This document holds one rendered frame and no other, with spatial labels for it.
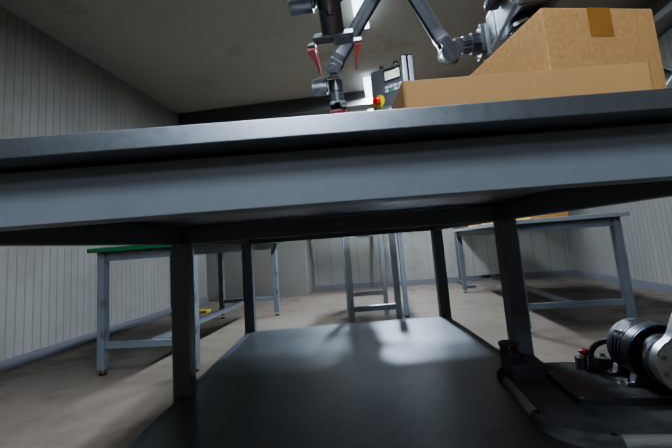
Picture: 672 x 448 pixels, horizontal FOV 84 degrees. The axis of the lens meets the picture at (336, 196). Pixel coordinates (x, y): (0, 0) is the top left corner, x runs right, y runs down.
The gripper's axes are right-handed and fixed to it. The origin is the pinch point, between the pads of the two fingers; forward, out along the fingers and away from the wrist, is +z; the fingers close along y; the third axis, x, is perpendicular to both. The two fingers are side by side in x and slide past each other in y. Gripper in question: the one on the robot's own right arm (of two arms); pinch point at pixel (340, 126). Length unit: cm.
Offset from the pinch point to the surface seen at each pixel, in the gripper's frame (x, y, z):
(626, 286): 180, -114, 95
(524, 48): 39, 77, 12
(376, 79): 18.5, -12.1, -23.8
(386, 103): 21.4, -10.0, -11.3
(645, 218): 304, -249, 54
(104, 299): -162, -92, 69
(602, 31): 51, 81, 12
